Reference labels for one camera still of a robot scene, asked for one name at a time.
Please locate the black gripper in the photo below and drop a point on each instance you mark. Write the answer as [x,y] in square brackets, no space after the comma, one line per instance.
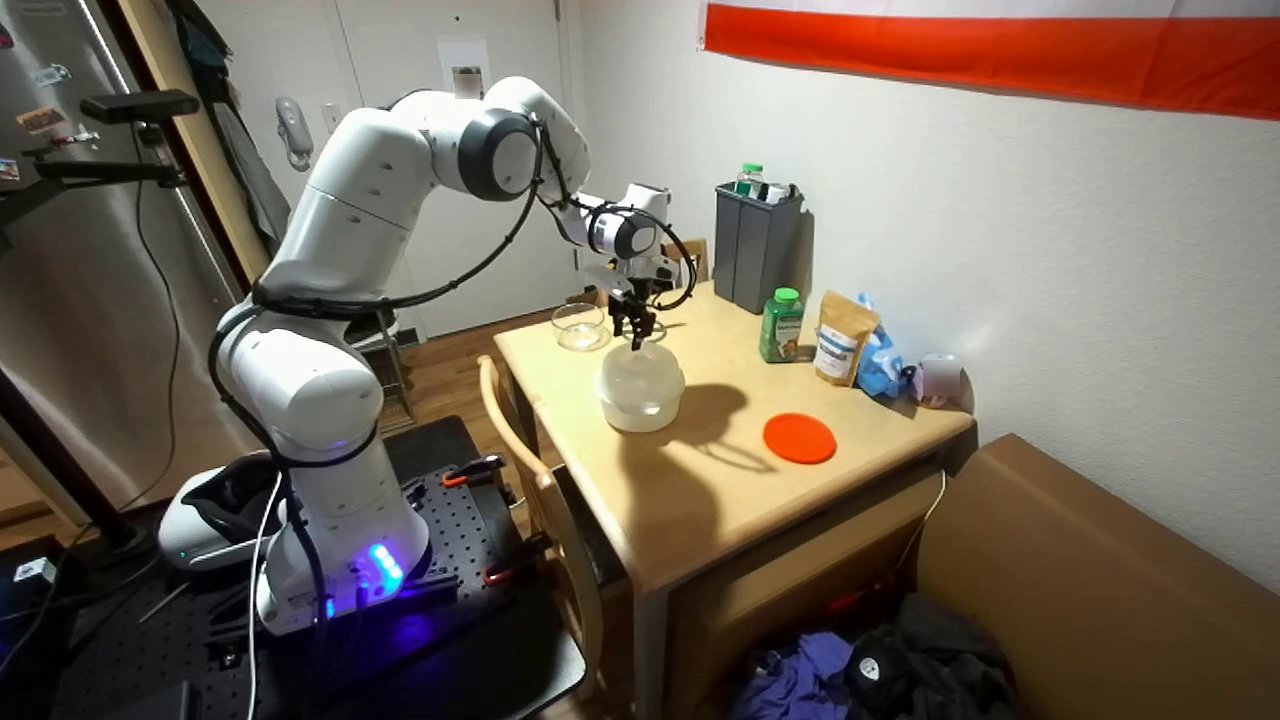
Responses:
[631,319]

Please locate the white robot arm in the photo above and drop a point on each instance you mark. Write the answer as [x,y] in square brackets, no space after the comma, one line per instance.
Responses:
[287,355]

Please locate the clear glass bowl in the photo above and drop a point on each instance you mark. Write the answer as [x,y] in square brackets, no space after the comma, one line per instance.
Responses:
[580,326]

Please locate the orange round lid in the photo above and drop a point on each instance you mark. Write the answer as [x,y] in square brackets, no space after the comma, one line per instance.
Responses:
[799,439]

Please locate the small jar with lid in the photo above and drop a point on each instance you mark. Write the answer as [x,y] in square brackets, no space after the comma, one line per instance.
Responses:
[936,378]

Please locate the green plastic bottle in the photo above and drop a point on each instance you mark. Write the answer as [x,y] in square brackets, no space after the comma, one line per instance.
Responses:
[782,326]

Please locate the grey plastic bin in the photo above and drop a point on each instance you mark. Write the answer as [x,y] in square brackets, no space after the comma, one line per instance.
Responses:
[756,241]

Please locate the green capped bottle in bin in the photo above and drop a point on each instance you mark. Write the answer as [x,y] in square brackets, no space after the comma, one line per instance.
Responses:
[752,180]

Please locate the brown paper pouch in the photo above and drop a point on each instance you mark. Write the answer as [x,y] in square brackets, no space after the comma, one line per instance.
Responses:
[842,332]

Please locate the blue plastic bag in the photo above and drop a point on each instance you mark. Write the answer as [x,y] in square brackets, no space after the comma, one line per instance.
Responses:
[887,372]

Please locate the pile of dark clothes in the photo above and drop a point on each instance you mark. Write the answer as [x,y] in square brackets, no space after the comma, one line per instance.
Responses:
[919,664]

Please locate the brown armchair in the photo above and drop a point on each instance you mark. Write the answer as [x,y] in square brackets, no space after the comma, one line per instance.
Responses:
[1098,609]

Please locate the white bowl with handles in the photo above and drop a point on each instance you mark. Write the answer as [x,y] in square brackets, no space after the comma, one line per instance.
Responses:
[642,411]

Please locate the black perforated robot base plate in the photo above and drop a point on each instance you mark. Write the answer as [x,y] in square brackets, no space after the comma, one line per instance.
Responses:
[418,607]

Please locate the black camera stand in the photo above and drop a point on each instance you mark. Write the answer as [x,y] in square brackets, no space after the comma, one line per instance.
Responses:
[91,147]

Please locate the orange white wall banner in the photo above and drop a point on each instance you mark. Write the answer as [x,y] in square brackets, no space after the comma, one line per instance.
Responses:
[1140,53]

